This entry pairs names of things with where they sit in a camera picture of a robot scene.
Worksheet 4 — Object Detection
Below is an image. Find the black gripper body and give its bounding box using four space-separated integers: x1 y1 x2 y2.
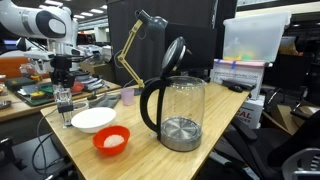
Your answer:
49 55 74 77

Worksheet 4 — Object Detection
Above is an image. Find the small glass grinder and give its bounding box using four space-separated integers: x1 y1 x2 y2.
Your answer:
53 84 75 130

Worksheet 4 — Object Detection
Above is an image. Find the red toy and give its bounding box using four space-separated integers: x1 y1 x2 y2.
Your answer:
72 81 85 94

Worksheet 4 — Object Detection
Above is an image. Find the green toy bowl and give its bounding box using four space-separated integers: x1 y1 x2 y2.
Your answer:
39 85 54 95

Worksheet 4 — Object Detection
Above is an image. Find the yellow toy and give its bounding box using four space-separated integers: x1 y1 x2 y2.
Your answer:
29 91 46 101

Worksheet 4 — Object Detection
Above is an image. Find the small clear dish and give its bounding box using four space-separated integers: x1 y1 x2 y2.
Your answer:
72 101 90 113

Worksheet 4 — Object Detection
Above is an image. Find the black tray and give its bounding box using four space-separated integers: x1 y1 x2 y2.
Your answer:
14 81 85 108

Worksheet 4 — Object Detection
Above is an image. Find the black case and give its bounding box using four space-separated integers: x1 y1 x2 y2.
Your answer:
4 77 37 91

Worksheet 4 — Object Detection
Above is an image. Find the grey cloth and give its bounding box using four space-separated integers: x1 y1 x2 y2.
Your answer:
88 93 122 109

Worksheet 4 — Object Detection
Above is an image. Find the white bowl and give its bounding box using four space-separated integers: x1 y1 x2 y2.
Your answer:
70 106 117 135

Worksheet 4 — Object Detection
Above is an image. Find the pink plastic cup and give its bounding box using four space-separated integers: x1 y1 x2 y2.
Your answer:
120 87 135 107

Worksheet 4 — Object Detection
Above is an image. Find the yellow desk lamp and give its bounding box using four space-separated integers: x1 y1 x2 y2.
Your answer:
116 9 169 97

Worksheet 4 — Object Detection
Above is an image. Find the orange plastic bowl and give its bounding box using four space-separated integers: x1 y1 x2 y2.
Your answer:
92 125 131 157

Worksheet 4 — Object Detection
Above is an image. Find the white rice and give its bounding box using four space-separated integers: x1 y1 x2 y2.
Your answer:
103 134 125 148

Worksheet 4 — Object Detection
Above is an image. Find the glass electric kettle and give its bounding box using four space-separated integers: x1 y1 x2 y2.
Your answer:
139 36 206 153

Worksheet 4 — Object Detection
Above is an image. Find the black monitor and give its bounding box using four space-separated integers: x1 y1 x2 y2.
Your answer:
164 22 218 72

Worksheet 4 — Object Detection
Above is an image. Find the black computer mouse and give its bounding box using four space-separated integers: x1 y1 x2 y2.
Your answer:
229 85 244 94

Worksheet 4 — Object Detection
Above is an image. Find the white printed cardboard box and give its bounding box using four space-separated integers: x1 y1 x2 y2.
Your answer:
210 59 267 100

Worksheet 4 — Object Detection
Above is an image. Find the white box with red letters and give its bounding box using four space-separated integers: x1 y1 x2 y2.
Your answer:
237 95 266 130

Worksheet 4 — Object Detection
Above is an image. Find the clear plastic storage bin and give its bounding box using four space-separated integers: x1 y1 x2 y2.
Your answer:
222 11 292 63

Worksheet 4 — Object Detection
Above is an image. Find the black office chair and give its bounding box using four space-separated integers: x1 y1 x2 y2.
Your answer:
213 109 320 180

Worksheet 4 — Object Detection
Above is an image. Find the grey chair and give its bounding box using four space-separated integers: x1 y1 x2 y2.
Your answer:
280 147 320 180

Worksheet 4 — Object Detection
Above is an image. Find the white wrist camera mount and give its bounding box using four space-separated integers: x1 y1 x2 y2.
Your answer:
23 49 56 62

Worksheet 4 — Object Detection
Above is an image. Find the black cable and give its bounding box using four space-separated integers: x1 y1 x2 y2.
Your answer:
31 108 66 178

